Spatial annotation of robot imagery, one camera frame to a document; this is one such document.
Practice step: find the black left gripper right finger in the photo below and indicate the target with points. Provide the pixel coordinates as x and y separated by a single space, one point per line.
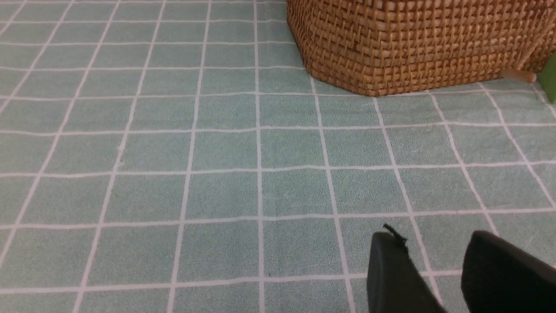
498 277

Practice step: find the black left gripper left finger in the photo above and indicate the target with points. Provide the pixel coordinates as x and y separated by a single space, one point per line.
394 284

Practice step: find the green foam cube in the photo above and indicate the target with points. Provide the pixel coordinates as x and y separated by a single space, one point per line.
547 79

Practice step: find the green checkered tablecloth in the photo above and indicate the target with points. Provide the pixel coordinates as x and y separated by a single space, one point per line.
174 156

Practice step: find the woven wicker basket green lining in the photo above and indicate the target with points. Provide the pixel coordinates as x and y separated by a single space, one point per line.
383 47

